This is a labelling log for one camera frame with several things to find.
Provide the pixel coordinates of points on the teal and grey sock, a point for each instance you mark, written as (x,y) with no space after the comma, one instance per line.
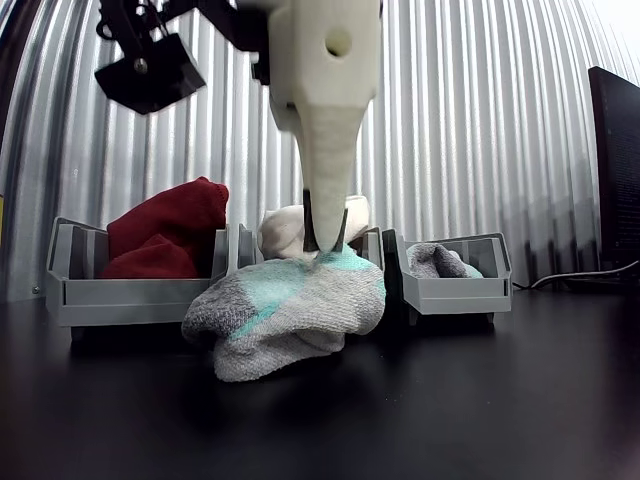
(440,262)
(300,305)

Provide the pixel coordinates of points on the white sock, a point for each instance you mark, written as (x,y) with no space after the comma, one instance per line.
(280,235)

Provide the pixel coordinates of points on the large red sock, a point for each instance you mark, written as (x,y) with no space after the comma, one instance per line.
(185,210)

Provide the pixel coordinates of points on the small red sock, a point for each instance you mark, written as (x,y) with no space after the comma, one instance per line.
(150,262)

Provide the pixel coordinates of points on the grey plastic bin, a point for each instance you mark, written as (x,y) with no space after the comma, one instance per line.
(372,245)
(450,295)
(125,297)

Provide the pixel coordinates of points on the black monitor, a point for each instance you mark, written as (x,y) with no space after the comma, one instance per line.
(617,175)

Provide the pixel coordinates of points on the black camera box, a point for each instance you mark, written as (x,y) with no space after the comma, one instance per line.
(150,80)

